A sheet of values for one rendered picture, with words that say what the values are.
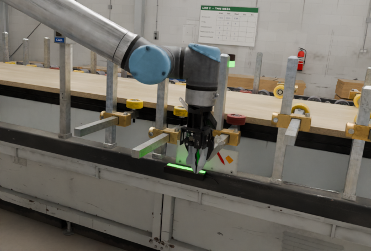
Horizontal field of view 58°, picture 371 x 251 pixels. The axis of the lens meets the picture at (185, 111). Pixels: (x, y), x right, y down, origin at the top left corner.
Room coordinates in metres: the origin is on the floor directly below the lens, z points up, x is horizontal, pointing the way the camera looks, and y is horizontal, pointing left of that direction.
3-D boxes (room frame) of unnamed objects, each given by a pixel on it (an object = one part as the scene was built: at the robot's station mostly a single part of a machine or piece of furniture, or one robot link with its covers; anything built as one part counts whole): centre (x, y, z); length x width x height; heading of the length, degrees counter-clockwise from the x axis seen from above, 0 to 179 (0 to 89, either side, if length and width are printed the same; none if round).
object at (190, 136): (0.93, -0.04, 0.97); 0.09 x 0.08 x 0.12; 159
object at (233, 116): (1.40, -0.22, 0.85); 0.08 x 0.08 x 0.11
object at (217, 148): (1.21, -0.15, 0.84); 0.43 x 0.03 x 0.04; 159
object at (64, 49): (1.56, 0.58, 0.93); 0.05 x 0.04 x 0.45; 69
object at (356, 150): (1.11, -0.60, 0.86); 0.03 x 0.03 x 0.48; 69
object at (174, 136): (1.37, 0.08, 0.81); 0.13 x 0.06 x 0.05; 69
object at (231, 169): (1.28, -0.10, 0.75); 0.26 x 0.01 x 0.10; 69
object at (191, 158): (0.94, -0.03, 0.86); 0.06 x 0.03 x 0.09; 159
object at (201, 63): (0.94, -0.04, 1.14); 0.10 x 0.09 x 0.12; 86
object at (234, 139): (1.28, -0.15, 0.85); 0.13 x 0.06 x 0.05; 69
